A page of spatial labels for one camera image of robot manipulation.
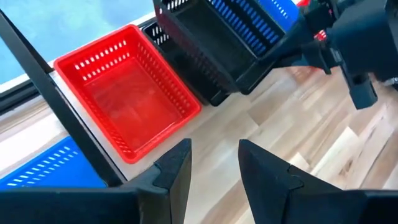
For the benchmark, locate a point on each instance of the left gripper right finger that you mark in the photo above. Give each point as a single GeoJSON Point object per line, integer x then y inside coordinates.
{"type": "Point", "coordinates": [273, 193]}

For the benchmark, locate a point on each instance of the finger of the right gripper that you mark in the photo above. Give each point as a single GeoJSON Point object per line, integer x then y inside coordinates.
{"type": "Point", "coordinates": [318, 15]}
{"type": "Point", "coordinates": [304, 46]}

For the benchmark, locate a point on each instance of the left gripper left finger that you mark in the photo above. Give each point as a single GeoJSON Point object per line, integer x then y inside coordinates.
{"type": "Point", "coordinates": [168, 186]}

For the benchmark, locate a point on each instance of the black plastic basket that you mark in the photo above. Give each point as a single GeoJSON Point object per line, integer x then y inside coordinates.
{"type": "Point", "coordinates": [217, 40]}
{"type": "Point", "coordinates": [189, 77]}

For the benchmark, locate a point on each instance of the red plastic basket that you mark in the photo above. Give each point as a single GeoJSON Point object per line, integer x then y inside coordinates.
{"type": "Point", "coordinates": [320, 35]}
{"type": "Point", "coordinates": [130, 105]}

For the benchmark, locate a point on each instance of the blue plastic basket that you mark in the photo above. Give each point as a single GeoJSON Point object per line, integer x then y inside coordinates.
{"type": "Point", "coordinates": [280, 12]}
{"type": "Point", "coordinates": [46, 168]}

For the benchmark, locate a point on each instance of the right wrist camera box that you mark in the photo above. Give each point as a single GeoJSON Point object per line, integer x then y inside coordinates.
{"type": "Point", "coordinates": [360, 90]}

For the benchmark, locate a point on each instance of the black aluminium rig frame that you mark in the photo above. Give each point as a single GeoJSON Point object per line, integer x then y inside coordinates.
{"type": "Point", "coordinates": [18, 95]}

